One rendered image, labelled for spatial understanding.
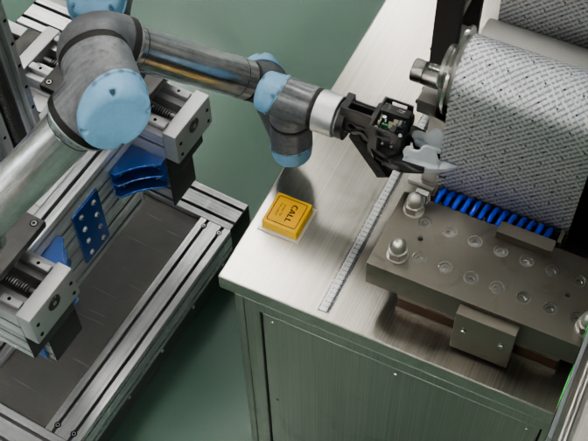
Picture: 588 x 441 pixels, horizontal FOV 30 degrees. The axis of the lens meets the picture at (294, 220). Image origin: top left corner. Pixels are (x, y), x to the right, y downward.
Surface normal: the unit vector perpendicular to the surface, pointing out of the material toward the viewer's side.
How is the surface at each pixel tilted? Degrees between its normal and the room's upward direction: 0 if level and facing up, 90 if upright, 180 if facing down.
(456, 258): 0
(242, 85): 74
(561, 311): 0
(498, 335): 90
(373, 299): 0
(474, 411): 90
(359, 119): 90
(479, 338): 90
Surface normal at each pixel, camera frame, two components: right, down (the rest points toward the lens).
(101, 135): 0.42, 0.70
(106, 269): -0.02, -0.56
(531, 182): -0.44, 0.75
